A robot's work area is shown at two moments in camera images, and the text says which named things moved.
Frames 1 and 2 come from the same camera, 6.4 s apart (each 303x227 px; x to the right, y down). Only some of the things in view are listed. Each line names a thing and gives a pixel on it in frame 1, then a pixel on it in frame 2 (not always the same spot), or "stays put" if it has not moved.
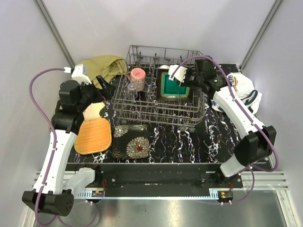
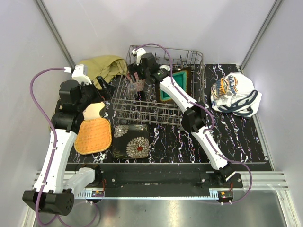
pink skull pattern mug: [137, 75] stays put
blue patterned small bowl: [164, 67] stays put
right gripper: [188, 71] → [135, 68]
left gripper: [109, 89] stays put
